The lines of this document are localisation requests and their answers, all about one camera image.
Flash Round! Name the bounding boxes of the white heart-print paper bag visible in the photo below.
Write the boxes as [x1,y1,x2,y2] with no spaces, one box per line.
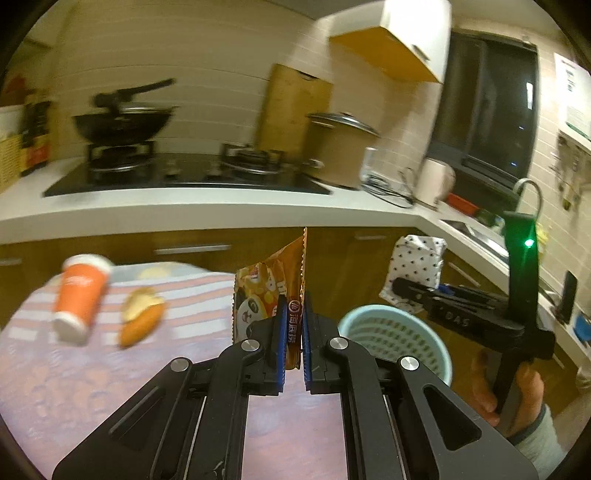
[380,234,447,315]

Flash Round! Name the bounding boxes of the orange snack wrapper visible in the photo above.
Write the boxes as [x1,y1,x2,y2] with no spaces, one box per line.
[232,227,308,370]

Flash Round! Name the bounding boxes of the grey right sleeve forearm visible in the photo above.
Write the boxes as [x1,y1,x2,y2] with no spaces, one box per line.
[512,363,591,480]

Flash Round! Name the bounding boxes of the dark kitchen window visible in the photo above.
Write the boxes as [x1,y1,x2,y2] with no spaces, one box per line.
[426,31,539,215]

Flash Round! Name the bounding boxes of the white kitchen counter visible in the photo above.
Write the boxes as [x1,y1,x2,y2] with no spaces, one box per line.
[0,156,591,370]

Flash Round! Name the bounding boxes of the person's right hand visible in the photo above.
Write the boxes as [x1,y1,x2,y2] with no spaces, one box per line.
[469,350,544,438]

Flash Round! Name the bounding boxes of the light blue perforated waste basket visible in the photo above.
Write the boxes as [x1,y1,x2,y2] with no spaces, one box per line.
[339,304,453,386]

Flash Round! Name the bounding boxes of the black phone on counter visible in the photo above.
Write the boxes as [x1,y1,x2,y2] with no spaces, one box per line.
[556,271,578,325]

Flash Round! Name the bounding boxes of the orange carrot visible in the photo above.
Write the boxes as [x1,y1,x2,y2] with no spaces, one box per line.
[118,302,166,348]

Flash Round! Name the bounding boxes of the white electric kettle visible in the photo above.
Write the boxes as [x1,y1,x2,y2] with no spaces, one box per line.
[414,158,456,210]

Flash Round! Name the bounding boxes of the chrome sink faucet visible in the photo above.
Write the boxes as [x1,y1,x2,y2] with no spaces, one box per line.
[512,177,544,220]

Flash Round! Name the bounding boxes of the clear glass jar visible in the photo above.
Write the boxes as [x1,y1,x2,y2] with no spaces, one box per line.
[360,147,386,185]

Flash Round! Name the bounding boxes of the tan potato chip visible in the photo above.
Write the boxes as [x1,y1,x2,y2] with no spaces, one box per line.
[121,287,164,322]

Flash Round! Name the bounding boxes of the floral striped table cloth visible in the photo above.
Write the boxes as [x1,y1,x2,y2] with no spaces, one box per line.
[1,263,346,479]

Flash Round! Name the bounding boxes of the brown pot with lid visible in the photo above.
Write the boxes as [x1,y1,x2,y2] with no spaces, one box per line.
[301,112,380,190]

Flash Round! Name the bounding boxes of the orange white cylindrical canister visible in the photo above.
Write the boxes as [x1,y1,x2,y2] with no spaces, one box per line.
[52,254,113,345]

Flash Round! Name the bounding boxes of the wooden cutting board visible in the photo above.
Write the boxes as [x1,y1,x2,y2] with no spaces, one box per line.
[254,63,334,161]

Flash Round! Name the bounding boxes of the black gas stove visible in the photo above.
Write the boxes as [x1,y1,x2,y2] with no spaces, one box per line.
[43,141,331,197]

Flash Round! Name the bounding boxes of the black wok pan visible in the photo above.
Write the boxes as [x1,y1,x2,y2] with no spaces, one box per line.
[72,78,176,147]

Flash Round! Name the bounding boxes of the beige slotted basket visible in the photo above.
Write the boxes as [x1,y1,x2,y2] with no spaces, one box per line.
[0,135,21,192]

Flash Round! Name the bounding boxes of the red label sauce bottle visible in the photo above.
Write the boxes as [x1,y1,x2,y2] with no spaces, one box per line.
[28,100,51,169]

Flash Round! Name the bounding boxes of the dark sauce bottle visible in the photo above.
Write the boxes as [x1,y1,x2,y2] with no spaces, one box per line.
[19,102,37,177]

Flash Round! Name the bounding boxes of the silver drawer handle centre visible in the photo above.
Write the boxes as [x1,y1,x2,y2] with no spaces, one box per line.
[154,244,231,256]

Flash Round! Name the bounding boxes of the silver drawer handle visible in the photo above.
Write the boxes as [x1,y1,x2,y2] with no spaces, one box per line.
[0,258,22,267]
[154,244,231,256]

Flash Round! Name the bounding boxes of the silver drawer handle left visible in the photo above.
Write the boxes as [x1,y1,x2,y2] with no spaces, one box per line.
[0,258,22,267]

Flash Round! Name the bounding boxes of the white wall cabinet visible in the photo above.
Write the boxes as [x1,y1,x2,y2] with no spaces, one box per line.
[329,0,452,84]

